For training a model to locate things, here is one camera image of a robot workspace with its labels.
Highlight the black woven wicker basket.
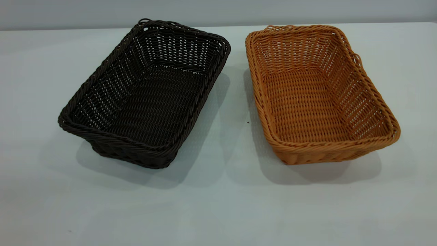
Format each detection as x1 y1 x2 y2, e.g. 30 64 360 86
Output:
57 18 231 169

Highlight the orange woven wicker basket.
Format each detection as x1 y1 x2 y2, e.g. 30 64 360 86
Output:
245 24 401 166

